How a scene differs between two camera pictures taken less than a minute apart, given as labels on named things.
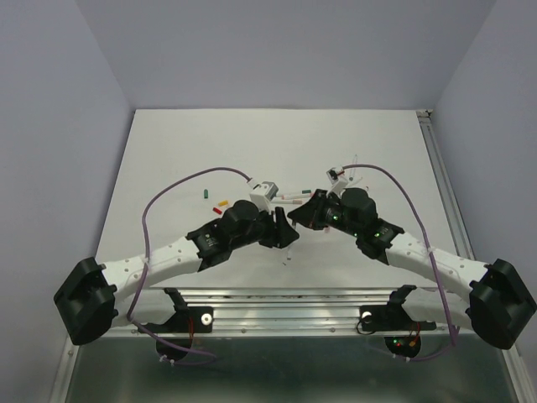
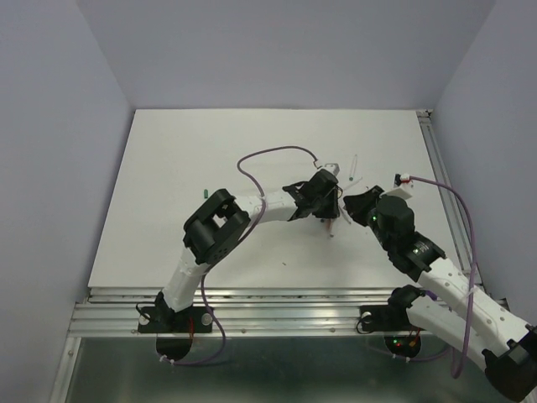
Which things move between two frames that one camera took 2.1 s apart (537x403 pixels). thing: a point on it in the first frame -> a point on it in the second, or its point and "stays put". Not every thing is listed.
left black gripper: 279,234 -> 332,211
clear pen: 352,170 stays put
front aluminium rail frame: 283,311 stays put
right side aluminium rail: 460,236 stays put
